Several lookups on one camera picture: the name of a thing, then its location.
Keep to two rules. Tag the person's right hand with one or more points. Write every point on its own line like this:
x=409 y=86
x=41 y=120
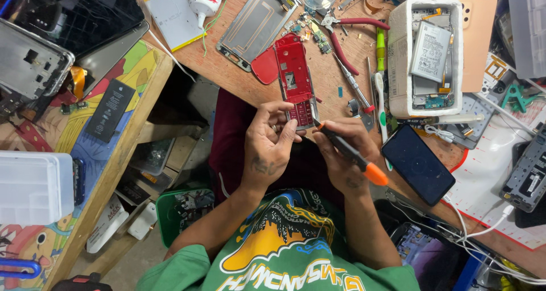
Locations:
x=349 y=175

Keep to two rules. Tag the person's left hand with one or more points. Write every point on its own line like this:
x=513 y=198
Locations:
x=264 y=154

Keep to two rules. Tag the orange and black screwdriver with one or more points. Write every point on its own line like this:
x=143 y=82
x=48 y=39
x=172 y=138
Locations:
x=345 y=149

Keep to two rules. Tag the red phone frame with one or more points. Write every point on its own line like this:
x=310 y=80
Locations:
x=292 y=60

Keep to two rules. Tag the person's maroon shorts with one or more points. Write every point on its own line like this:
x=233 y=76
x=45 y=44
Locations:
x=230 y=146

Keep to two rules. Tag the black smartphone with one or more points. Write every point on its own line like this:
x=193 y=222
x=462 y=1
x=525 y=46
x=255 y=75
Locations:
x=418 y=165

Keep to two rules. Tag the person's green printed shirt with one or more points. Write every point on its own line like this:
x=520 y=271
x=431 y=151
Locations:
x=277 y=239

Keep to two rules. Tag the red oval phone cover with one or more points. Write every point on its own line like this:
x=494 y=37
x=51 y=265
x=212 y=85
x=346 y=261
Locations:
x=264 y=67

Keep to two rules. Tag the white toothbrush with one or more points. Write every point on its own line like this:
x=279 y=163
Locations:
x=379 y=90

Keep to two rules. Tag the silver precision screwdriver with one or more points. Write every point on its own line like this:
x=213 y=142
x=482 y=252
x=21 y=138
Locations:
x=352 y=80

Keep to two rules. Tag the phone with lit screen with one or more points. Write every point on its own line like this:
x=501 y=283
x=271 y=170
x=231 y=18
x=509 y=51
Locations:
x=426 y=252

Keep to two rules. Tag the wooden shelf with parts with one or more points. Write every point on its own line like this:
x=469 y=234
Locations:
x=158 y=131

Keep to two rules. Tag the opened phone with boards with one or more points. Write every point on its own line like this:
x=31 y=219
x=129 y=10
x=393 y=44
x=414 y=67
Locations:
x=426 y=92

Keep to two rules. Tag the green plastic basket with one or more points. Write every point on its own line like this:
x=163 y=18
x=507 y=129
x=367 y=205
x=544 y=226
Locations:
x=166 y=222

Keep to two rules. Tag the clear syringe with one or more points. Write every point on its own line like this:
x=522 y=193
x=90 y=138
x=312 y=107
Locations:
x=460 y=119

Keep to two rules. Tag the white styrofoam box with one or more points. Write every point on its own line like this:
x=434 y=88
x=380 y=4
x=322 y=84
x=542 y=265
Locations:
x=399 y=60

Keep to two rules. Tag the small green circuit board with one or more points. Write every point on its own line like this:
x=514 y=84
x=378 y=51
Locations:
x=320 y=38

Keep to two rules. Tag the white red-edged work mat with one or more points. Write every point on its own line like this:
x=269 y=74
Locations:
x=482 y=175

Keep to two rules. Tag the grey screw mat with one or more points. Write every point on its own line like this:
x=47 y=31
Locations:
x=477 y=107

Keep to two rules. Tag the silver phone battery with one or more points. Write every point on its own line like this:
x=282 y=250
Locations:
x=431 y=50

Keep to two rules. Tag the black phone battery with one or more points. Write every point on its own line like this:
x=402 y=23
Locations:
x=110 y=111

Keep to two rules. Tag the colourful cartoon table mat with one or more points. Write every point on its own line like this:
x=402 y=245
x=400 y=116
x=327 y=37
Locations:
x=128 y=69

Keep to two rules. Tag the white flat battery yellow edge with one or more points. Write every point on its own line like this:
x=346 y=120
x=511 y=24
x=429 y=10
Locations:
x=172 y=16

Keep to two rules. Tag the peach phone back cover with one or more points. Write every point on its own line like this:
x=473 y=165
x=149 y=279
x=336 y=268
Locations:
x=480 y=47

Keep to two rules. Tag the grey flat panel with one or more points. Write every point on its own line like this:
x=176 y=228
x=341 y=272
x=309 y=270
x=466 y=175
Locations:
x=106 y=62

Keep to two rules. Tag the green plastic clamp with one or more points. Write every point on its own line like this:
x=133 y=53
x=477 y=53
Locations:
x=516 y=94

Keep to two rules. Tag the dark blue phone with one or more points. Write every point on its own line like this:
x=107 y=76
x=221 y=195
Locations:
x=79 y=182

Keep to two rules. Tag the black tablet screen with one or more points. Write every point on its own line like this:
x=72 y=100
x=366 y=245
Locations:
x=94 y=13

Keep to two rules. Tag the black and red tool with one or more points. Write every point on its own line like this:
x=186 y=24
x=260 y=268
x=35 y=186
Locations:
x=81 y=283

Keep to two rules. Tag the clear plastic organizer box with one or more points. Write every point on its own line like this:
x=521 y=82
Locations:
x=36 y=188

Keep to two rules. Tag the clear plastic storage box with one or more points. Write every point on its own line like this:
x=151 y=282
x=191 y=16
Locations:
x=529 y=26

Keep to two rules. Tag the silver phone housing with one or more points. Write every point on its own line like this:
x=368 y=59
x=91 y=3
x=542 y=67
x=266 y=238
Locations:
x=25 y=69

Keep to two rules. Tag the small metal bracket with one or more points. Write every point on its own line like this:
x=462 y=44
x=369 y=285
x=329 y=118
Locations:
x=367 y=119

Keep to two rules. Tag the grey metal phone frame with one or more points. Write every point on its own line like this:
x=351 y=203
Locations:
x=256 y=26

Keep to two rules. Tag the dark grey phone frame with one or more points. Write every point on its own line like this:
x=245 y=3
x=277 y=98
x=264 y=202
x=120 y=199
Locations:
x=527 y=180

